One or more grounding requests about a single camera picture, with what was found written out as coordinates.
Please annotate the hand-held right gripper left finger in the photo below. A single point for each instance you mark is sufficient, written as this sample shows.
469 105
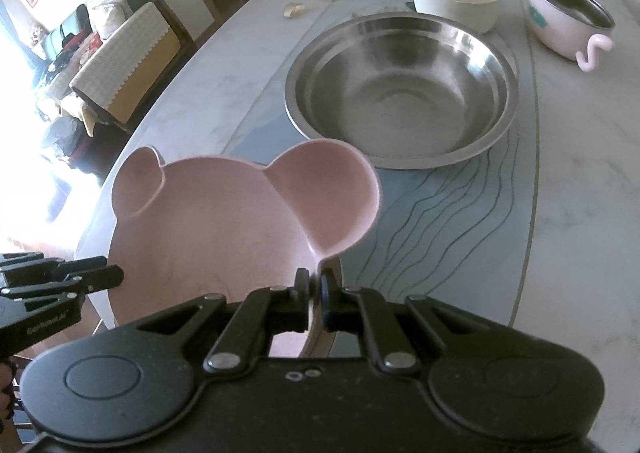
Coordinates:
302 303

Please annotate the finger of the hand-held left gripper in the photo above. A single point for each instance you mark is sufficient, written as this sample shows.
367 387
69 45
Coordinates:
80 265
97 279

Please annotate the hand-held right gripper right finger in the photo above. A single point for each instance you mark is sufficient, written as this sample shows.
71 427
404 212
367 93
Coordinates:
330 303

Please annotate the white covered sofa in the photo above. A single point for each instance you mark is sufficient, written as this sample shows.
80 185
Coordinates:
125 58

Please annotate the large stainless steel bowl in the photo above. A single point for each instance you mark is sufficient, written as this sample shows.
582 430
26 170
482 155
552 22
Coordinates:
400 98

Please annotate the cream ceramic bowl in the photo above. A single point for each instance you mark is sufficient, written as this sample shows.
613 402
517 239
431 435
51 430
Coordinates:
450 8

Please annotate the pink bear-shaped plate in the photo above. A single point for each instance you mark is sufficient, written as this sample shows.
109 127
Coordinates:
215 233

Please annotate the person's left hand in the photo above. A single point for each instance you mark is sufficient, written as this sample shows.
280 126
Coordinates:
4 398

